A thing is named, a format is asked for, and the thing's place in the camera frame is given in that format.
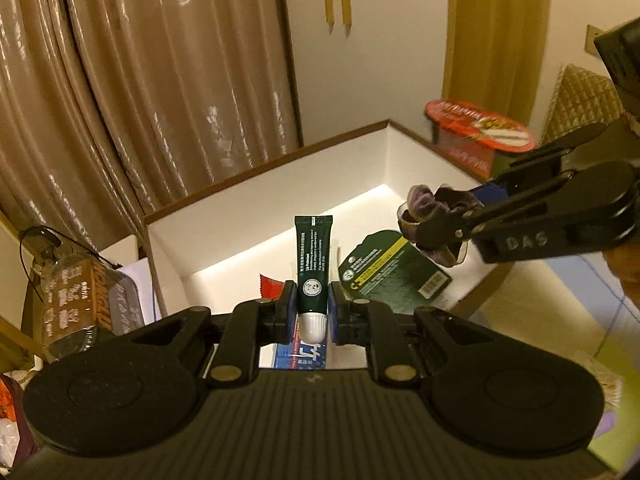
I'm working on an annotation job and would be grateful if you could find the dark green sachet packet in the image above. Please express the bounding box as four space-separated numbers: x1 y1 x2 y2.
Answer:
338 230 452 313

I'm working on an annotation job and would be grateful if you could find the red instant noodle bowl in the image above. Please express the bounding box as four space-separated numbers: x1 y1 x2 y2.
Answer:
424 99 536 179

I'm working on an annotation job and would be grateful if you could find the cotton swab bag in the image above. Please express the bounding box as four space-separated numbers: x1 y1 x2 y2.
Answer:
570 350 624 408

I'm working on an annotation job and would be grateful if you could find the blue dental floss box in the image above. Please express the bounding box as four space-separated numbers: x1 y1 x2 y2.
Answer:
273 333 326 370

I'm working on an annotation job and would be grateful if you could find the glass teapot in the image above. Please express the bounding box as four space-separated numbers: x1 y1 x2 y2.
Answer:
17 224 122 304

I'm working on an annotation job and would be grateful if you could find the dark purple scrunchie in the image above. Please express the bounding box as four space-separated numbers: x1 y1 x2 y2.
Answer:
397 184 483 268

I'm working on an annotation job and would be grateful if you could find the crumpled white plastic bag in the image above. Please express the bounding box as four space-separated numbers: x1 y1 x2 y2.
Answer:
0 418 20 468

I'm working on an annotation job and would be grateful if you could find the small dark green tube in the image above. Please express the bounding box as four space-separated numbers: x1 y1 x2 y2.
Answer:
294 216 333 344

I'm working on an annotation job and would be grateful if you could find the dark red tray box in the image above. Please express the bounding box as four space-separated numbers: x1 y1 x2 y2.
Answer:
1 374 38 469

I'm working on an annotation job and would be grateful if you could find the red snack packet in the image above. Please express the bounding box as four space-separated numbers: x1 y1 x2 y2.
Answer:
259 275 285 300

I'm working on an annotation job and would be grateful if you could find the wall socket plate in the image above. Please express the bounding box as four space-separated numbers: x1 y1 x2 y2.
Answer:
585 24 604 58

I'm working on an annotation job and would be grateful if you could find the yellow curtain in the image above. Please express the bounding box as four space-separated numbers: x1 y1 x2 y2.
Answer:
442 0 551 125

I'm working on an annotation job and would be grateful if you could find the quilted tan chair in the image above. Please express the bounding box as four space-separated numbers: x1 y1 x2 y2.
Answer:
540 64 623 144

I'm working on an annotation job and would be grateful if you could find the purple cream tube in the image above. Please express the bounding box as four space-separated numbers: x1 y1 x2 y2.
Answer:
592 406 617 440

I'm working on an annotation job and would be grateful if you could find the person right hand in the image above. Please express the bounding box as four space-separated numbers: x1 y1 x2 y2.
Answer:
603 240 640 309

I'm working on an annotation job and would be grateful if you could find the brown curtain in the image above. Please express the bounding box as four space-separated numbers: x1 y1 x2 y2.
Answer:
1 0 299 249

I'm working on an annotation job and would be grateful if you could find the brown cardboard box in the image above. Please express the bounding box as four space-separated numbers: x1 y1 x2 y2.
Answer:
143 119 516 371

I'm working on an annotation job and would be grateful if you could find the dark wrapped noodle bowl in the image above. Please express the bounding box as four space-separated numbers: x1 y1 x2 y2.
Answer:
41 252 144 362

